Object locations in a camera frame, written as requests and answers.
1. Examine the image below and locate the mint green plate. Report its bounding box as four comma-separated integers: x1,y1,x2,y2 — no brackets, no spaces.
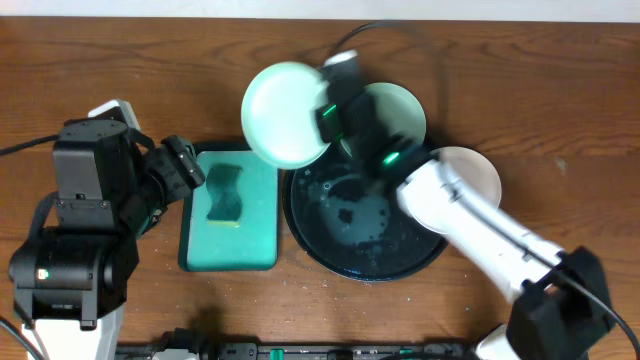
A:
339,82,427,161
241,62,329,170

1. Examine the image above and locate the dark green sponge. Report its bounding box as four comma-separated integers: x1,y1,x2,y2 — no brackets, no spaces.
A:
205,163,243,227

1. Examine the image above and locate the white plate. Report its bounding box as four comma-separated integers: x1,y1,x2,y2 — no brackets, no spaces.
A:
409,146,503,234

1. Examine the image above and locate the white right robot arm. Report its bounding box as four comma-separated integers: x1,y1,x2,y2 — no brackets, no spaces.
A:
316,73,615,359

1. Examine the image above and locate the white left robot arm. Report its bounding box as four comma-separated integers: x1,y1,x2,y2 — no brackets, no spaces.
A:
9,118,205,359

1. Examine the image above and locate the round black tray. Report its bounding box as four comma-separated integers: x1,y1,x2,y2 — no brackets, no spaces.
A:
282,147,448,282

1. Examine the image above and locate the green rectangular soap tray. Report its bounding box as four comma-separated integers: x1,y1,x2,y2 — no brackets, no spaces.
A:
178,142,280,272

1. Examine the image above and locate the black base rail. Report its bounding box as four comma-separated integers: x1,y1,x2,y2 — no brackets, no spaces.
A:
115,328,476,360

